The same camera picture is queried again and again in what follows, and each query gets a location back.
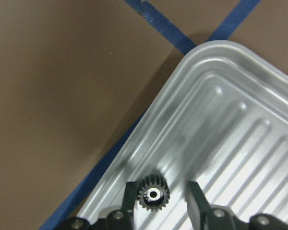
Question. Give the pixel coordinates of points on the ribbed silver metal tray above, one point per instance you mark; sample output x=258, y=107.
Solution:
x=221, y=120

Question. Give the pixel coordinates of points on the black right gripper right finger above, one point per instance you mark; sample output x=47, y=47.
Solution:
x=197, y=204

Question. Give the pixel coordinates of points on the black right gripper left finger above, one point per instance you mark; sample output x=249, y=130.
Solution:
x=130, y=197

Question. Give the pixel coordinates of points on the brown paper mat blue grid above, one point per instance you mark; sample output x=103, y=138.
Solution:
x=77, y=76

